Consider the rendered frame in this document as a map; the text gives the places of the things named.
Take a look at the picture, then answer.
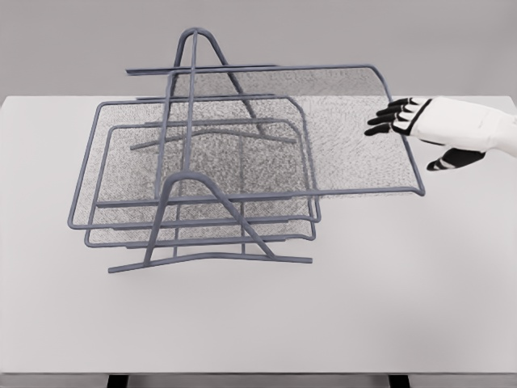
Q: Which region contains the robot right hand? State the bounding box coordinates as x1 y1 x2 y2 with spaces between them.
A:
364 96 500 172

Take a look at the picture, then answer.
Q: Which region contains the large grey mesh tray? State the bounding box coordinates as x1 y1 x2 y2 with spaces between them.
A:
153 62 427 205

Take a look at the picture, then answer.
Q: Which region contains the grey wire rack frame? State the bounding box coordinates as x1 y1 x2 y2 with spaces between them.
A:
107 27 314 275

